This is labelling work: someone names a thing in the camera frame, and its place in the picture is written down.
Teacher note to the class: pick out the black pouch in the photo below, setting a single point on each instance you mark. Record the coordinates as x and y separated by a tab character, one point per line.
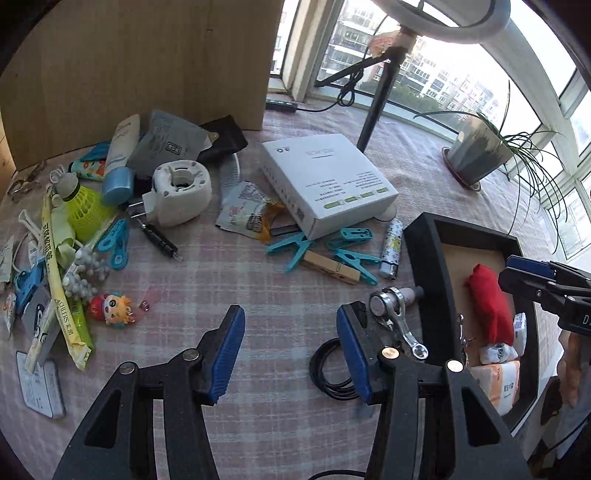
226	136

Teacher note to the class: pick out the silver-white packet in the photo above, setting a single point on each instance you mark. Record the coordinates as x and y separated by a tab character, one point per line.
498	353

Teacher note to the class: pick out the long yellow strip packet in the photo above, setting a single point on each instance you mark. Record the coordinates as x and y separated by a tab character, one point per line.
55	277

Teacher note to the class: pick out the black framed tray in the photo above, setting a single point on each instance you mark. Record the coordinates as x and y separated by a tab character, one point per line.
425	258

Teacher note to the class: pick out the potted spider plant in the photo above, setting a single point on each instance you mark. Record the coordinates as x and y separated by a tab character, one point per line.
475	147

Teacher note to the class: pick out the white cardboard box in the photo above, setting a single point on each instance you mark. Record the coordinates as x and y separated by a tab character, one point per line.
323	175

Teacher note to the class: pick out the person's right hand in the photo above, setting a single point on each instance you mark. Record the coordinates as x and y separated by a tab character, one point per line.
570	369

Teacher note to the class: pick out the black tripod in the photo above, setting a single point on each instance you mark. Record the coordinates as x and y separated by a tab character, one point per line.
383	101

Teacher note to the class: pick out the white knobbly toy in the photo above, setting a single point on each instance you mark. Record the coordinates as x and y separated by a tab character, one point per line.
78	286

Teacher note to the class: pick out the wooden back board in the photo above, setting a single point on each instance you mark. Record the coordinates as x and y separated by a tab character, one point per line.
138	60

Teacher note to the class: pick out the white star print tissue pack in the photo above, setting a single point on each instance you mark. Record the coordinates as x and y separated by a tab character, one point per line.
519	330

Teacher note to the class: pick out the red cloth pouch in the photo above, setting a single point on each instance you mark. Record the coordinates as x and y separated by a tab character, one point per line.
489	300

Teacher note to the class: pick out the orange snack packet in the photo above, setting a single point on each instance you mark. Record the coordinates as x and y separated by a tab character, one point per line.
272	221

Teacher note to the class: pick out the metal lever clamp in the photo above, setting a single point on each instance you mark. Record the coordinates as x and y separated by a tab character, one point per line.
392	309

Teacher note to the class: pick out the orange tissue pack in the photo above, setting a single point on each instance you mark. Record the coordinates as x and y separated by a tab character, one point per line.
498	387

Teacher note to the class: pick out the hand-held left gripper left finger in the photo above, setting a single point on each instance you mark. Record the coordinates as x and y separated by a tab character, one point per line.
228	350

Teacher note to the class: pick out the yellow-green cloth strip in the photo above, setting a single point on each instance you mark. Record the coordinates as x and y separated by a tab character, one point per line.
64	235

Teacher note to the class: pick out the grey foil pouch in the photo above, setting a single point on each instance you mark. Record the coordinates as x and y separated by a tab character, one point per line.
171	138

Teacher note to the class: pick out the large metal clip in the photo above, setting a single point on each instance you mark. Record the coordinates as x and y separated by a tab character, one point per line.
25	182

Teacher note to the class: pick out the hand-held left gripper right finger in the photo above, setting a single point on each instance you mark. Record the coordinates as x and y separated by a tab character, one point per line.
353	346

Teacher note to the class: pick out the white lotion tube blue cap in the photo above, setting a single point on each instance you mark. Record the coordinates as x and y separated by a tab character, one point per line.
121	143

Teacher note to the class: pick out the white plastic clip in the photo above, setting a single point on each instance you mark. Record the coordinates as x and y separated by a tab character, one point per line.
30	226

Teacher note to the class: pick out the white snack packet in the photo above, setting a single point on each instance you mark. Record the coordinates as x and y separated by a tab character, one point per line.
240	207

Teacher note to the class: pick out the checked tablecloth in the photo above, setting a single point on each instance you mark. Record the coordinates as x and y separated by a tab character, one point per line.
258	286

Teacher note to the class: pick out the orange teal patterned case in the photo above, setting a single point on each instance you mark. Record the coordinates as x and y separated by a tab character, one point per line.
90	168

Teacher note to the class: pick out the white plug adapter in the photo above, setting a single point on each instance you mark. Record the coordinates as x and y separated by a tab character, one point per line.
184	198

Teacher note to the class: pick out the blue plastic clip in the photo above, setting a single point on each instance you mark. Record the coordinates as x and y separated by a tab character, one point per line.
27	286

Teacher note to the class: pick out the grey knobbly toy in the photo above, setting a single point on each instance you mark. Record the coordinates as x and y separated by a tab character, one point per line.
92	263

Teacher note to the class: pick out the wooden clothes peg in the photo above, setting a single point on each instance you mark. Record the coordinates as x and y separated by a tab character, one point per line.
332	267

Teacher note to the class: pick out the blue card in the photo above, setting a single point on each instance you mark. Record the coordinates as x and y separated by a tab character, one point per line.
99	151

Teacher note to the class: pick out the patterned white tube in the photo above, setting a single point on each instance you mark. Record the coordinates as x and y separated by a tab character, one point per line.
392	244

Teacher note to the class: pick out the black usb hub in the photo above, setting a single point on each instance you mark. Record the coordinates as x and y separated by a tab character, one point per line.
281	105

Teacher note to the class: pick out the dragon toy figure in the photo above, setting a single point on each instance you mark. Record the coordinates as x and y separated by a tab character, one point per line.
111	309

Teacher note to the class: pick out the yellow-green shuttlecock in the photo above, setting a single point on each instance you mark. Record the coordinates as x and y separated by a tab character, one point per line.
85	207

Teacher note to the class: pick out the grey card black circle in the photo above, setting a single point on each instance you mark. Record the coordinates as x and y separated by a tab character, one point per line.
37	318

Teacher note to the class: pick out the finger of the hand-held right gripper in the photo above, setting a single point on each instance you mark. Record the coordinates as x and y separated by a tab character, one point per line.
526	265
526	286

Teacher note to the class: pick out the black car charger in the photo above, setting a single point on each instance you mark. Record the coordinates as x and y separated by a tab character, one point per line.
159	240

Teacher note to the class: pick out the white power bank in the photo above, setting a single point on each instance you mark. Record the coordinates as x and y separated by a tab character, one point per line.
39	387

